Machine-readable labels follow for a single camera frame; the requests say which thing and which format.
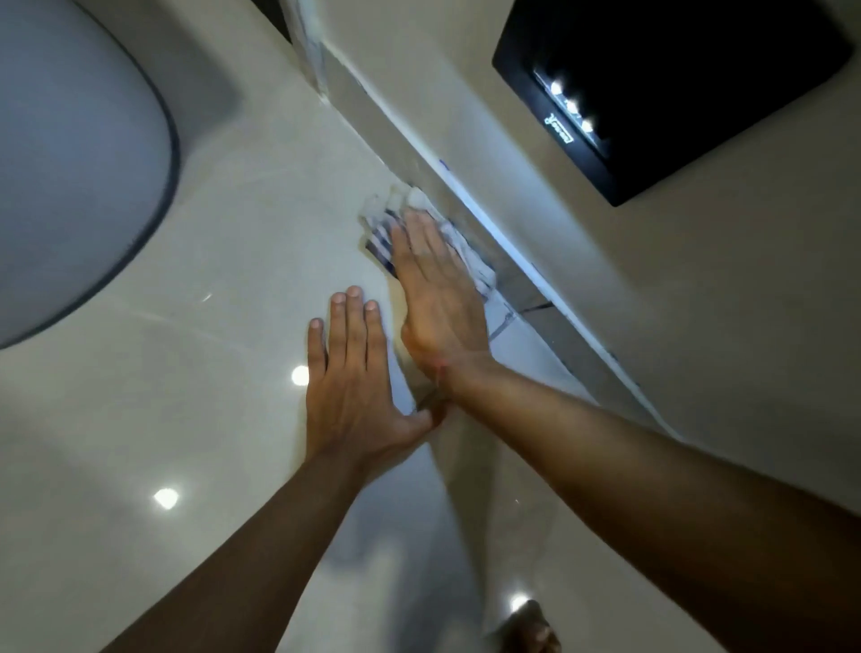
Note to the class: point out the grey wall skirting board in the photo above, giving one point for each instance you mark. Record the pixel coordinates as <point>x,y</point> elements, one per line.
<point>407,149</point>

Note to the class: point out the person's right forearm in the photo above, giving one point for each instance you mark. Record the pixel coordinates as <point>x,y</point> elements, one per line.
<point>639,491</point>

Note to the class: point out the white rounded fixture dark rim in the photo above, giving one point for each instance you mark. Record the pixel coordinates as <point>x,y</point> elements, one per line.
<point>67,168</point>

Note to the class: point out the person's left forearm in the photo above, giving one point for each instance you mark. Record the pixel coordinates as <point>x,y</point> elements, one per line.
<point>255,565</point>

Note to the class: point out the person's bare foot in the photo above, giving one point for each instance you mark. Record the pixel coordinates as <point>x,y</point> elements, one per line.
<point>531,632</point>

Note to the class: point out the white blue striped cleaning cloth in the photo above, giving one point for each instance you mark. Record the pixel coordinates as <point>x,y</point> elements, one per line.
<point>381,220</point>

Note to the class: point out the person's left thumb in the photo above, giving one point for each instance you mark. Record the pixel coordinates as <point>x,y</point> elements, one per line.
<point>425,420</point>

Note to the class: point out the person's left little finger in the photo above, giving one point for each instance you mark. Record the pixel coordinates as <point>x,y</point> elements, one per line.
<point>316,351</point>

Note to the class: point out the black wall appliance with lights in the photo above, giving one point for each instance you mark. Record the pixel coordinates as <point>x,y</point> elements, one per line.
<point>679,81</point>

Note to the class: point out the person's right middle finger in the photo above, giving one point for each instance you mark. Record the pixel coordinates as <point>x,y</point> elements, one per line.
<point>418,239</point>

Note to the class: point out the person's left middle finger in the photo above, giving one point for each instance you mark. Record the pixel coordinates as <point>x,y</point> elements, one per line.
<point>356,329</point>

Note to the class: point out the person's left hand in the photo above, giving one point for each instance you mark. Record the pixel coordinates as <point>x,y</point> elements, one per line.
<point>350,410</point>

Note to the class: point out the person's right hand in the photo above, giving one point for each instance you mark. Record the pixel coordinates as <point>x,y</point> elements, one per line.
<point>440,316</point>

